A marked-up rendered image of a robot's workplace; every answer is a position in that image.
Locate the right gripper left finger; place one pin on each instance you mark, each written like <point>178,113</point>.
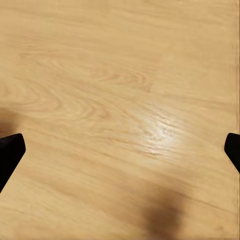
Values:
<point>12,149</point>

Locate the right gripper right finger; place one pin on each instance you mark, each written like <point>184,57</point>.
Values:
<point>232,149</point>

